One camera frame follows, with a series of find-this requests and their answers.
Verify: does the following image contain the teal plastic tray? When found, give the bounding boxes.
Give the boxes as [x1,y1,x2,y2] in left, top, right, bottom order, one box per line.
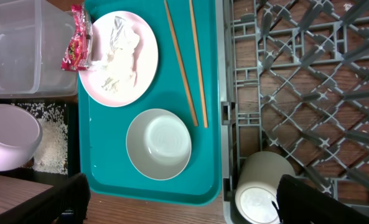
[78,1,222,205]

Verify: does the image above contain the black food waste tray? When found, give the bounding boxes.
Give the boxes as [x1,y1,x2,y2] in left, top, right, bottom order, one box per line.
[0,99,80,185]

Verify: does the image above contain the grey dishwasher rack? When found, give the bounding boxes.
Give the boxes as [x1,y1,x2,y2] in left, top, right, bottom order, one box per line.
[216,0,369,223]

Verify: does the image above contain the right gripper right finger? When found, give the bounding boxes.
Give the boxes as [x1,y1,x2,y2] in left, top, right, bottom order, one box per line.
[276,174,369,224]

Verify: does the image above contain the red snack wrapper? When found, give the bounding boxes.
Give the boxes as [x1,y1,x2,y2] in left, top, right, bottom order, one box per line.
[61,3,93,72]

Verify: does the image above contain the left wooden chopstick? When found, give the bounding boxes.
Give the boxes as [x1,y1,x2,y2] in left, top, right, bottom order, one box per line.
[164,0,199,127]

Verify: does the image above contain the wooden chopstick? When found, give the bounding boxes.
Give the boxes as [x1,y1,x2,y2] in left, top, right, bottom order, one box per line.
[189,0,208,128]
[164,0,199,127]

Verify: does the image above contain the right wooden chopstick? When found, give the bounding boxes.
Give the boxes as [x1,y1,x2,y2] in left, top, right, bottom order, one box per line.
[189,0,208,128]

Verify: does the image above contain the white tissue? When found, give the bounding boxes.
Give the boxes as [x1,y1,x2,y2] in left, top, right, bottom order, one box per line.
[90,16,140,95]

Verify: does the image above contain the rice and meat leftovers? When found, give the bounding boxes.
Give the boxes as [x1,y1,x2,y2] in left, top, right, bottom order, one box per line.
[13,103,68,175]

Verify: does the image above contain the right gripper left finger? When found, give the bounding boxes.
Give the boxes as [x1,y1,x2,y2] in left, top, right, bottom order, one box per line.
[0,173,90,224]

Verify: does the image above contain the clear plastic bin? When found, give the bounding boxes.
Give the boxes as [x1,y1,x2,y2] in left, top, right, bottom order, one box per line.
[0,0,78,98]

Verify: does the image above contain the white cup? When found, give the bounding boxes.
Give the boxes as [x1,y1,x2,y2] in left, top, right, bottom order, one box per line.
[235,151,295,224]

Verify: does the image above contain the grey-white bowl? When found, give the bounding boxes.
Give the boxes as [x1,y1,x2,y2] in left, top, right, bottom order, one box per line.
[126,108,192,180]

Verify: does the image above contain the pink round plate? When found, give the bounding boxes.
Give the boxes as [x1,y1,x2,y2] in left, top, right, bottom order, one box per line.
[79,11,159,107]

